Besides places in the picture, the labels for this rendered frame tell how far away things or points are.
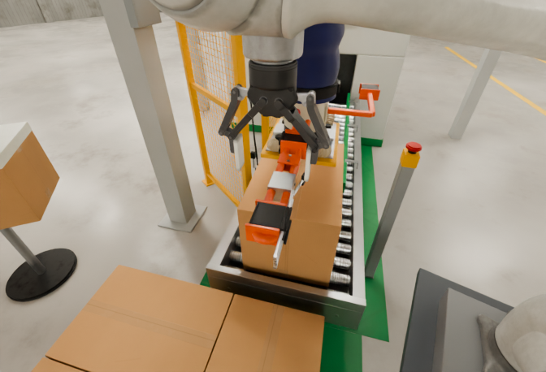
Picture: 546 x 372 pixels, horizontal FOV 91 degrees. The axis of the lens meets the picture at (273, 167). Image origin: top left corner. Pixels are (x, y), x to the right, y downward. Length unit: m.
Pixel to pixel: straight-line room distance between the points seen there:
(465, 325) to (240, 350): 0.76
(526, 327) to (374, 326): 1.11
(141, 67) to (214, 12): 1.55
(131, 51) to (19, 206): 0.97
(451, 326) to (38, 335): 2.08
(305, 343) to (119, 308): 0.78
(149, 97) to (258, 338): 1.38
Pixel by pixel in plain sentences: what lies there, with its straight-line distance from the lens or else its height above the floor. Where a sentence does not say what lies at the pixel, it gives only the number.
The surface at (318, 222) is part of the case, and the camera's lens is 1.02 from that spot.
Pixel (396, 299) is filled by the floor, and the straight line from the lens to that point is 2.07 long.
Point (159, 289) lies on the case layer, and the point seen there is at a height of 0.54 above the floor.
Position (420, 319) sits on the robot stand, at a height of 0.75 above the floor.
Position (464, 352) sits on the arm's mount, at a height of 0.84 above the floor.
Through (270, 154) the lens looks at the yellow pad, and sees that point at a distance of 1.03.
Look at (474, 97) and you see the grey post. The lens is 3.93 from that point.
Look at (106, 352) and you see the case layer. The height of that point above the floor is 0.54.
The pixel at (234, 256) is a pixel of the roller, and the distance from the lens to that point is 1.42.
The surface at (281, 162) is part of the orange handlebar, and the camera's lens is 0.77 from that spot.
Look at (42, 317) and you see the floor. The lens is 2.33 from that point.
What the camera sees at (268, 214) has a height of 1.26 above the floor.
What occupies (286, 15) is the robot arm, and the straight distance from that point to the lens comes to 0.23.
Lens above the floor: 1.69
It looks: 36 degrees down
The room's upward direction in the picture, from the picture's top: straight up
